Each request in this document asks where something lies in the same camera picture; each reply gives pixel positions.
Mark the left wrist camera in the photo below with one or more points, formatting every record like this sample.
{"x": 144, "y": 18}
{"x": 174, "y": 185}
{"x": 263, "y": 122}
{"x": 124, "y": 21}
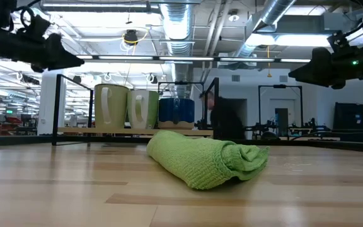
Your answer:
{"x": 35, "y": 26}

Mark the large green mug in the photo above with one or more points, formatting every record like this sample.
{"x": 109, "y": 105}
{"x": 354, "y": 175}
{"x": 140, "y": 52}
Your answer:
{"x": 117, "y": 107}

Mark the black cabinet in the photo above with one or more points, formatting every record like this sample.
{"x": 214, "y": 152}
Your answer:
{"x": 354, "y": 119}

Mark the black table edge rail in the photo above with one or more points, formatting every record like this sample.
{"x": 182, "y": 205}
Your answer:
{"x": 358, "y": 146}

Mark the rolled green towel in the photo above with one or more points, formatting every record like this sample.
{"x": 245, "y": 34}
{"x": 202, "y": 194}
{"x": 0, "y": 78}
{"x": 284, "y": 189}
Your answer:
{"x": 197, "y": 160}

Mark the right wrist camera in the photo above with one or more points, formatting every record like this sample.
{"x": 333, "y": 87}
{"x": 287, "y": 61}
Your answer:
{"x": 342, "y": 41}

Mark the black metal frame stand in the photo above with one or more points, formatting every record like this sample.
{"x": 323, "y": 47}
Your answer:
{"x": 181, "y": 83}
{"x": 279, "y": 86}

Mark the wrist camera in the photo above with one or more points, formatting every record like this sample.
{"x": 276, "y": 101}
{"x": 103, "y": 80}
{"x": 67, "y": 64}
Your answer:
{"x": 342, "y": 41}
{"x": 35, "y": 26}

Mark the green and white mug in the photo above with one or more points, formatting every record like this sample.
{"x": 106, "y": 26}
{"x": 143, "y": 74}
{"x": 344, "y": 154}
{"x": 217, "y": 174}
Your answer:
{"x": 151, "y": 108}

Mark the overhead light bar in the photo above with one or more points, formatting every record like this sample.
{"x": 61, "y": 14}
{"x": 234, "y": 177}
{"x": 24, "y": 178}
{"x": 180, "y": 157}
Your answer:
{"x": 184, "y": 58}

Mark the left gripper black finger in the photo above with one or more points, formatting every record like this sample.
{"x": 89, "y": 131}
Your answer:
{"x": 61, "y": 58}

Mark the person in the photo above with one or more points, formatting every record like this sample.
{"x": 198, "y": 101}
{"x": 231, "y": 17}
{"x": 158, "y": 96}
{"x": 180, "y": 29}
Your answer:
{"x": 225, "y": 119}

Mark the black overhead camera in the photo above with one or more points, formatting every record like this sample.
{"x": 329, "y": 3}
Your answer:
{"x": 131, "y": 37}

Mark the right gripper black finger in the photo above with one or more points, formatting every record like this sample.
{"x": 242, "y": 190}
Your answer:
{"x": 318, "y": 71}

